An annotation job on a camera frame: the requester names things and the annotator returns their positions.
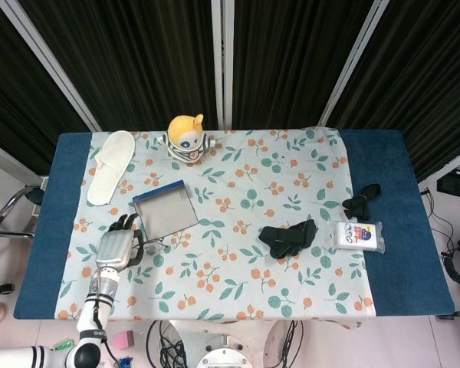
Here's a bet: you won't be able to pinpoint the white tissue pack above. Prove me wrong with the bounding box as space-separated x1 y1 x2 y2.
330 219 386 255

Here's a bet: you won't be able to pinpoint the black floor cable bundle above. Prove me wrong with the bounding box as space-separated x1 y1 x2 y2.
145 320 189 368
274 320 305 368

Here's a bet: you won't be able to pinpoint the blue table cover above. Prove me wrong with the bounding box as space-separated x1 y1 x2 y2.
13 129 455 320

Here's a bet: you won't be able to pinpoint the pink foam block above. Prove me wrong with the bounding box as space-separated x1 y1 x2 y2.
111 330 135 351

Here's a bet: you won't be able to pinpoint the black plastic storage bin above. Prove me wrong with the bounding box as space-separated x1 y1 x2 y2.
436 169 460 201

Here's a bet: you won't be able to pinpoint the thin-framed eyeglasses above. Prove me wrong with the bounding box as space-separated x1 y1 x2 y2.
143 236 169 255

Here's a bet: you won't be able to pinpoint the black fabric strap garment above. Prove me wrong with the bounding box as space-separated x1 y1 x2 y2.
258 218 319 260

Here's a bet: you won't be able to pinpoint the floral orange berry tablecloth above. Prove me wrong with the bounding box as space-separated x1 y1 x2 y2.
52 127 378 330

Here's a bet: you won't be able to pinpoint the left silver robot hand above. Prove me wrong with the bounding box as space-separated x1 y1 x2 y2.
95 213 147 270

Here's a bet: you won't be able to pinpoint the yellow plush toy striped shirt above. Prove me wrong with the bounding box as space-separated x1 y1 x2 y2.
155 113 217 166

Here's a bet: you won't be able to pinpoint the white partition frame post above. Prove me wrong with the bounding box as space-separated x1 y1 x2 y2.
211 0 235 131
317 0 391 128
0 0 102 133
0 136 44 186
416 152 460 192

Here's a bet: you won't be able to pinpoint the black tied sock bundle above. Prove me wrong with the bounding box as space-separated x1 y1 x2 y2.
341 182 383 221

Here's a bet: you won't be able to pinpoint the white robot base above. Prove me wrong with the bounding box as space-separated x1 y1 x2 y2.
167 320 278 368

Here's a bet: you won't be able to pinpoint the white disposable slipper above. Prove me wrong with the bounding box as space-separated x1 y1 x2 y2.
86 130 136 206

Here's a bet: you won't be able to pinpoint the black pleated curtain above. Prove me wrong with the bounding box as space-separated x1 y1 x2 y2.
328 0 460 182
232 0 377 130
18 0 220 132
0 0 91 174

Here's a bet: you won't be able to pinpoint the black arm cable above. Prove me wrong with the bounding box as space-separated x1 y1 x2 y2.
91 268 121 367

